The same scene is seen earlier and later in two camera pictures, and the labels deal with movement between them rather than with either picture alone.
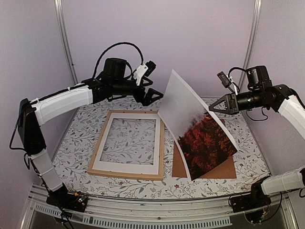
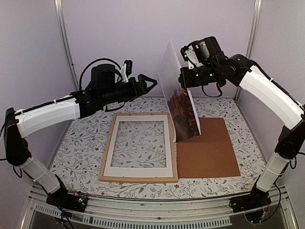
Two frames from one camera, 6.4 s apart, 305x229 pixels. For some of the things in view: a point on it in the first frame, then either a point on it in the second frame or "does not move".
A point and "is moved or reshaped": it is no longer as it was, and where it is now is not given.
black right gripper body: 236,108 to 192,80
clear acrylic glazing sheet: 130,140 does not move
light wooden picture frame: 159,176 to 142,179
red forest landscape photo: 203,142 is moved or reshaped
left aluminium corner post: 65,40 does not move
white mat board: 148,168 to 139,171
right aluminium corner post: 258,5 does not move
